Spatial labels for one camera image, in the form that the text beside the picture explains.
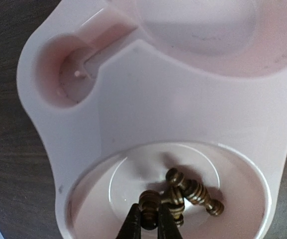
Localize dark knight chess piece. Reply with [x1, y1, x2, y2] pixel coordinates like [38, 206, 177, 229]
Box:
[139, 190, 161, 231]

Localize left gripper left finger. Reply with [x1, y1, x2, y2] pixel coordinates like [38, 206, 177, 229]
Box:
[117, 203, 141, 239]

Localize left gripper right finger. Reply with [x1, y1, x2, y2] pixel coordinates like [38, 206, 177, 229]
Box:
[158, 204, 182, 239]

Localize pink double pet bowl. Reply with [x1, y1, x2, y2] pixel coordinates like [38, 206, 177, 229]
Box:
[16, 0, 287, 239]

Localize pile of dark chess pieces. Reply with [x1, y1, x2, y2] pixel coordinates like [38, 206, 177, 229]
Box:
[161, 168, 224, 227]

